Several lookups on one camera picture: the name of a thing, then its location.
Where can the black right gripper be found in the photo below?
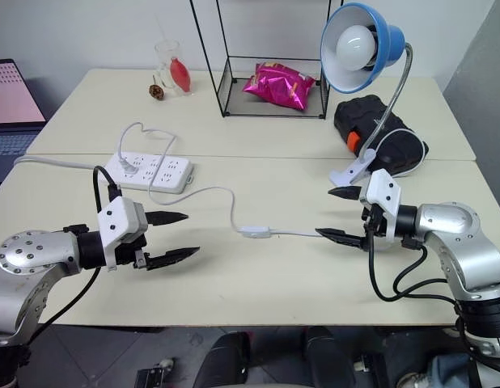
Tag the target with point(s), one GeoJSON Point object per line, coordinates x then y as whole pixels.
{"type": "Point", "coordinates": [377, 224]}

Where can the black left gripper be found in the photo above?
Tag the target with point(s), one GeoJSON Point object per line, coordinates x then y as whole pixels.
{"type": "Point", "coordinates": [132, 252]}

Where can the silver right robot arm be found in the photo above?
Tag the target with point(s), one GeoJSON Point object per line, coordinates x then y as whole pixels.
{"type": "Point", "coordinates": [456, 226]}

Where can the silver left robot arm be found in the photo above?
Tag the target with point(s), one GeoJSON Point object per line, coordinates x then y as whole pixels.
{"type": "Point", "coordinates": [29, 250]}

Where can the blue clip desk lamp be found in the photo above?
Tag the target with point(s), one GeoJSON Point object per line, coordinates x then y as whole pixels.
{"type": "Point", "coordinates": [385, 38]}

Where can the white power strip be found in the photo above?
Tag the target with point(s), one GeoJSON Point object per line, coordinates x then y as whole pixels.
{"type": "Point", "coordinates": [161, 171]}

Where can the black case with orange latch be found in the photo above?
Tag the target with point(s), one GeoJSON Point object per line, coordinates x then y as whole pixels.
{"type": "Point", "coordinates": [363, 115]}

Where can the dark rounded shape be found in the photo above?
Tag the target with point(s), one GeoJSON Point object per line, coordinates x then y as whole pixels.
{"type": "Point", "coordinates": [221, 359]}
{"type": "Point", "coordinates": [329, 355]}

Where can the small black caster block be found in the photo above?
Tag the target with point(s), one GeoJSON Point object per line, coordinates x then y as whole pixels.
{"type": "Point", "coordinates": [153, 376]}

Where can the pink foil snack bag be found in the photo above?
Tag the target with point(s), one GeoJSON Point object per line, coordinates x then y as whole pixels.
{"type": "Point", "coordinates": [276, 87]}

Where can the brown dried fruit pod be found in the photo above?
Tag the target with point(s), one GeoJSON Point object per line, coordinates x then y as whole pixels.
{"type": "Point", "coordinates": [157, 91]}

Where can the red rubber bulb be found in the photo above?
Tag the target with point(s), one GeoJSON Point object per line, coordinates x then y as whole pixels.
{"type": "Point", "coordinates": [179, 72]}

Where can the white light bulb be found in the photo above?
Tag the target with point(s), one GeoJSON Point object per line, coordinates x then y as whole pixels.
{"type": "Point", "coordinates": [354, 47]}

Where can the white sneaker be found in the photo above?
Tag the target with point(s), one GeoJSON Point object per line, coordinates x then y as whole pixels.
{"type": "Point", "coordinates": [413, 380]}

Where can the clear glass cup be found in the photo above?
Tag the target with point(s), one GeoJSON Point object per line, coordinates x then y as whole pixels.
{"type": "Point", "coordinates": [163, 56]}

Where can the blue jeans leg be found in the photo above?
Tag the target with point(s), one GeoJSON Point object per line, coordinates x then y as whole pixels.
{"type": "Point", "coordinates": [452, 369]}

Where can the laptop with pink screen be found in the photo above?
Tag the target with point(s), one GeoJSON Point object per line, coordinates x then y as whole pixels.
{"type": "Point", "coordinates": [11, 93]}

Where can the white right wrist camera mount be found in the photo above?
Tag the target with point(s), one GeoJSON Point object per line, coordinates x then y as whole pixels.
{"type": "Point", "coordinates": [385, 190]}

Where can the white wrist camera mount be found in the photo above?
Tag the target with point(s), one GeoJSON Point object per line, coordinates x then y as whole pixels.
{"type": "Point", "coordinates": [385, 190]}
{"type": "Point", "coordinates": [116, 216]}

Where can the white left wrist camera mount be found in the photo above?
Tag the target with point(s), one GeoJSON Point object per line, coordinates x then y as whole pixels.
{"type": "Point", "coordinates": [116, 216]}

